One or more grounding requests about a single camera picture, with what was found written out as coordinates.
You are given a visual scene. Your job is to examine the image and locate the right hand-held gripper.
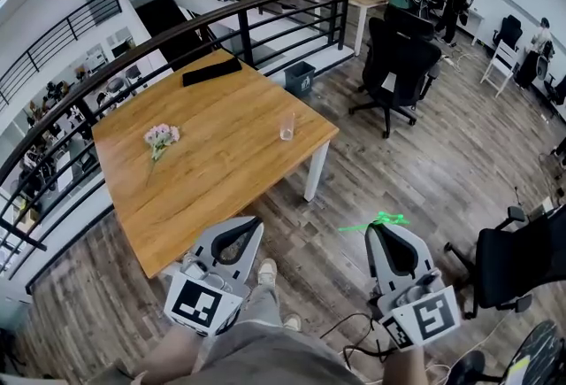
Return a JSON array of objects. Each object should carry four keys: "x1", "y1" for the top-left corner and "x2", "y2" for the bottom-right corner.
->
[{"x1": 364, "y1": 223, "x2": 462, "y2": 351}]

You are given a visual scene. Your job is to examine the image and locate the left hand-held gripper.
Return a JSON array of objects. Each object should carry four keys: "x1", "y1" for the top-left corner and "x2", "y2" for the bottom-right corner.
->
[{"x1": 164, "y1": 215, "x2": 266, "y2": 338}]

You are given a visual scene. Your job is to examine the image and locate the clear glass cup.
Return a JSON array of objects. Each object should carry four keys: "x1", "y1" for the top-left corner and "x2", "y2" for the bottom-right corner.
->
[{"x1": 279, "y1": 111, "x2": 296, "y2": 142}]

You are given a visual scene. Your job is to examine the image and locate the pink flower star stick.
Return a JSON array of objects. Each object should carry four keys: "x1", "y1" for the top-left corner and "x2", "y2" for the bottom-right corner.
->
[{"x1": 143, "y1": 122, "x2": 181, "y2": 188}]

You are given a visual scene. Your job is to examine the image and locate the person's left forearm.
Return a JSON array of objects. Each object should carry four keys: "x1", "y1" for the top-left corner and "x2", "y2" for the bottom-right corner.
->
[{"x1": 132, "y1": 323, "x2": 209, "y2": 385}]

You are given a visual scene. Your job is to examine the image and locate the person's right forearm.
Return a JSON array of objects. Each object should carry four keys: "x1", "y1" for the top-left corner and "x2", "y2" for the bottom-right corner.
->
[{"x1": 382, "y1": 344, "x2": 432, "y2": 385}]

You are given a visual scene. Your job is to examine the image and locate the person's left beige shoe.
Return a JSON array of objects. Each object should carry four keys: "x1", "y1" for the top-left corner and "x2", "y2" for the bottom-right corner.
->
[{"x1": 256, "y1": 258, "x2": 279, "y2": 288}]

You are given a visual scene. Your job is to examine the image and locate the person's beige shoe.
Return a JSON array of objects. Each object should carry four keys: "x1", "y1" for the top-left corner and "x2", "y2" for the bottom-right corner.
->
[
  {"x1": 282, "y1": 312, "x2": 303, "y2": 333},
  {"x1": 256, "y1": 258, "x2": 279, "y2": 288}
]

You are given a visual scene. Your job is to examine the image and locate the person's right beige shoe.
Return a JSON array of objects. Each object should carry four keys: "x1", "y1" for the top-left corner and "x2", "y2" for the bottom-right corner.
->
[{"x1": 282, "y1": 312, "x2": 303, "y2": 333}]

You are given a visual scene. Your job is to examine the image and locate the white table leg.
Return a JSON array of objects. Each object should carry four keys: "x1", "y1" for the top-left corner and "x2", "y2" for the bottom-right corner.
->
[{"x1": 302, "y1": 140, "x2": 331, "y2": 204}]

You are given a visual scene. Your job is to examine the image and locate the black office chair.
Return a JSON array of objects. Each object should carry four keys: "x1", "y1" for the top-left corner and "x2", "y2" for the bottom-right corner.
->
[
  {"x1": 491, "y1": 13, "x2": 524, "y2": 53},
  {"x1": 443, "y1": 201, "x2": 566, "y2": 321},
  {"x1": 348, "y1": 15, "x2": 444, "y2": 140}
]

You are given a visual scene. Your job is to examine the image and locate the person's grey trousers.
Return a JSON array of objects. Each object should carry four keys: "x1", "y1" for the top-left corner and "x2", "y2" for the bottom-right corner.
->
[{"x1": 165, "y1": 281, "x2": 368, "y2": 385}]

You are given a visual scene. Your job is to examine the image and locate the black round chair base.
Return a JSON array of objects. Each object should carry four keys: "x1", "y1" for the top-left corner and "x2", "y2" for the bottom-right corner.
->
[{"x1": 445, "y1": 350, "x2": 488, "y2": 385}]

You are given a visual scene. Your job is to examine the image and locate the black flat case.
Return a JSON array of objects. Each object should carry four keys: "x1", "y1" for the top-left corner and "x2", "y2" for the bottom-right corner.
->
[{"x1": 181, "y1": 56, "x2": 244, "y2": 89}]

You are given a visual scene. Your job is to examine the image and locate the black speckled round stool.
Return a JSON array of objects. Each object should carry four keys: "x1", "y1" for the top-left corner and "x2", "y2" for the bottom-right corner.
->
[{"x1": 503, "y1": 320, "x2": 564, "y2": 385}]

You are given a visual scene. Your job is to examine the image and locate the grey-blue waste bin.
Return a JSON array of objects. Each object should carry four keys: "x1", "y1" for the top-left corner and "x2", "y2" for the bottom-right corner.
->
[{"x1": 283, "y1": 60, "x2": 317, "y2": 99}]

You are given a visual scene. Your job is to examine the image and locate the black railing with wooden handrail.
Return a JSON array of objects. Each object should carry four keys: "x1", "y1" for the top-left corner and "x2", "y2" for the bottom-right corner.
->
[{"x1": 0, "y1": 0, "x2": 353, "y2": 296}]

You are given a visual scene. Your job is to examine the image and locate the white folding chair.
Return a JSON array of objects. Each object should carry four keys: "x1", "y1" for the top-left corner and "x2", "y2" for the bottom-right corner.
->
[{"x1": 479, "y1": 38, "x2": 521, "y2": 99}]

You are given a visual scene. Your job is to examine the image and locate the wooden desk with white legs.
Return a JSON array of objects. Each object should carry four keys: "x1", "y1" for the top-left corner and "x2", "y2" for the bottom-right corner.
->
[{"x1": 348, "y1": 0, "x2": 391, "y2": 58}]

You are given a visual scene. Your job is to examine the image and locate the black floor cable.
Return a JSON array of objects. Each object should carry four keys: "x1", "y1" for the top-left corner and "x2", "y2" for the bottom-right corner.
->
[{"x1": 318, "y1": 312, "x2": 400, "y2": 369}]

